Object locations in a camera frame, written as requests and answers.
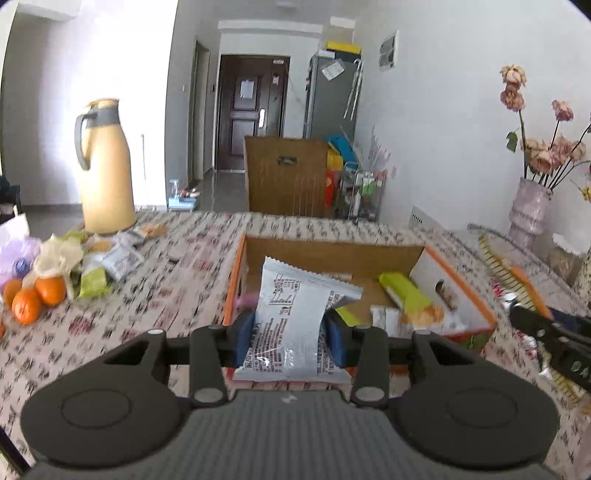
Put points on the wooden chair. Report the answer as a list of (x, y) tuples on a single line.
[(277, 189)]

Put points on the yellow flower branches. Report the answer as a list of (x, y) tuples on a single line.
[(585, 191)]

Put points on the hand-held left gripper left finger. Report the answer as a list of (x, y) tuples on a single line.
[(243, 339)]

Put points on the white plastic bag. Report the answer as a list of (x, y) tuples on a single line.
[(57, 256)]

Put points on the printed tablecloth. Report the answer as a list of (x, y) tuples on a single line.
[(138, 332)]

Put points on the purple printed plastic bag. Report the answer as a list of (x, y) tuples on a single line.
[(18, 258)]

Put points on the blue plastic item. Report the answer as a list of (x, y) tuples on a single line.
[(341, 146)]

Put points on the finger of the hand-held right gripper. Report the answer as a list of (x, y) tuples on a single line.
[(533, 323), (575, 319)]

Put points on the long green snack packet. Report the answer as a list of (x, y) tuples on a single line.
[(350, 317)]

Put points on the red gift box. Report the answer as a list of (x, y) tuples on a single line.
[(333, 187)]

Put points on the large green snack packet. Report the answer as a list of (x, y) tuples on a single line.
[(406, 290)]

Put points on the red cardboard box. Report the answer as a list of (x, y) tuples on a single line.
[(323, 254)]

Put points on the white folded umbrella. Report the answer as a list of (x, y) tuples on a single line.
[(353, 90)]

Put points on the pink textured vase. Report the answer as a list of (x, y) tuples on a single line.
[(531, 212)]

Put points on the white biscuit snack packet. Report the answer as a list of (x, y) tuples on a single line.
[(425, 317)]

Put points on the dried pink rose bouquet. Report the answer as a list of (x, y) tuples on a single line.
[(538, 157)]

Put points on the white flat board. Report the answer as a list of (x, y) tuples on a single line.
[(427, 218)]

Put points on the grey refrigerator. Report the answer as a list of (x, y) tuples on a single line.
[(328, 110)]

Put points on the yellow bag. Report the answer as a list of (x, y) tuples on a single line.
[(334, 161)]

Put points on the small green snack packet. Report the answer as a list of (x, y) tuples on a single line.
[(94, 282), (75, 236)]

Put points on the dried lavender bunch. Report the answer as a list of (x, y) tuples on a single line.
[(382, 147)]

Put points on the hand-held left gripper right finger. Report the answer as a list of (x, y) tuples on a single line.
[(338, 339)]

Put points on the light blue stool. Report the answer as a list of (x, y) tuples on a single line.
[(182, 198)]

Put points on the bagged paper note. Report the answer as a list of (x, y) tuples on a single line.
[(333, 70)]

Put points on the clear biscuit packet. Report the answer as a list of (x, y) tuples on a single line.
[(152, 230)]

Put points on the dark brown door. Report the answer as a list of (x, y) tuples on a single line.
[(228, 134)]

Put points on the small white snack packet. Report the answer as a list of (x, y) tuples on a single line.
[(122, 263)]

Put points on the metal storage rack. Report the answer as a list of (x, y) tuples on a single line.
[(362, 194)]

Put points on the yellow flat box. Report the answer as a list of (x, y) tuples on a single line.
[(344, 48)]

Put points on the black folding chair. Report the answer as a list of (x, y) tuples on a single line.
[(8, 194)]

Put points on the yellow thermos jug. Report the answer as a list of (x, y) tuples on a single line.
[(108, 184)]

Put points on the floral ceramic vase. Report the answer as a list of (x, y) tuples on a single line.
[(585, 277)]

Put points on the white paper sheet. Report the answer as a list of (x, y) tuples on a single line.
[(246, 88)]

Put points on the white text snack packet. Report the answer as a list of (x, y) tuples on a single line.
[(286, 323)]

